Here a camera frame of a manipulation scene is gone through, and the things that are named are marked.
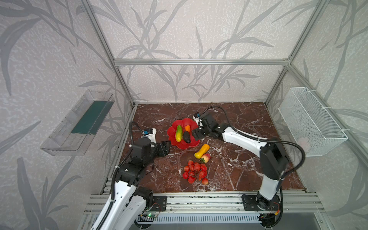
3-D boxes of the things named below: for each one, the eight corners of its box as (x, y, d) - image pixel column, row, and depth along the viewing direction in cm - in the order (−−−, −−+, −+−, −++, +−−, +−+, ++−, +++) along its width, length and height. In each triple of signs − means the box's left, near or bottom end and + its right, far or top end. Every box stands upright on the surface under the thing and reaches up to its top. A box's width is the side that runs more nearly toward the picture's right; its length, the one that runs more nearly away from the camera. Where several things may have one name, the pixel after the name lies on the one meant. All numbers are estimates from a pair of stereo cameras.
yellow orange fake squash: (193, 156, 92) (193, 154, 90) (204, 144, 98) (205, 142, 95) (198, 160, 90) (199, 158, 88) (210, 148, 96) (210, 146, 93)
